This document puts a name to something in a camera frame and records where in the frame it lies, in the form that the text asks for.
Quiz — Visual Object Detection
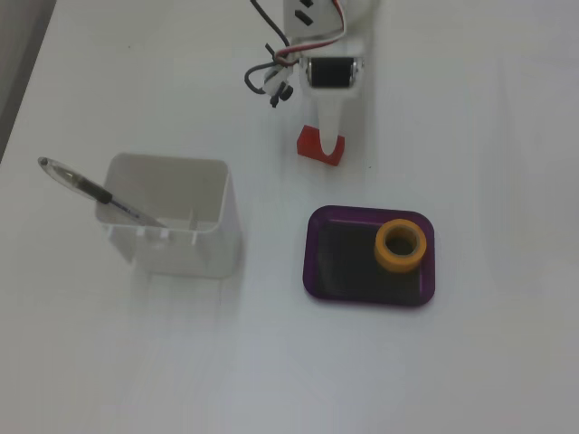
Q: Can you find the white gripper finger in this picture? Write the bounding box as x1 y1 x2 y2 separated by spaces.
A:
314 98 346 156

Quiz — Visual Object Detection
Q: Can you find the white gripper body, black motor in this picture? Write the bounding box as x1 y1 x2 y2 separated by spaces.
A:
298 42 366 102

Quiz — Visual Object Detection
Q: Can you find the red cube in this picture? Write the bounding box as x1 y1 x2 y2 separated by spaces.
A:
297 125 347 168

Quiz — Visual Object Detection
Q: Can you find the purple tray with black base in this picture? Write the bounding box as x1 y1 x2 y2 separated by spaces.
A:
301 204 436 310

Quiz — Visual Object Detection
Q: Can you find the yellow tape roll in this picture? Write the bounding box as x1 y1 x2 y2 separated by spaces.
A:
375 218 428 274

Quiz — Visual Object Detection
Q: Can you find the white plastic pen holder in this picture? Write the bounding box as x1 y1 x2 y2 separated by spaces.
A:
94 153 243 279

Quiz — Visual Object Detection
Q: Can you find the clear black ballpoint pen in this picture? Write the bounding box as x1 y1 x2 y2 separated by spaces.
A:
37 156 169 229

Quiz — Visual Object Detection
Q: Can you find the red white servo wire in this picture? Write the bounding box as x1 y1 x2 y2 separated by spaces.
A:
271 0 350 62

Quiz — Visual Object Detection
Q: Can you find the black cable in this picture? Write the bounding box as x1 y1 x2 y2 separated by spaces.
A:
243 0 296 110

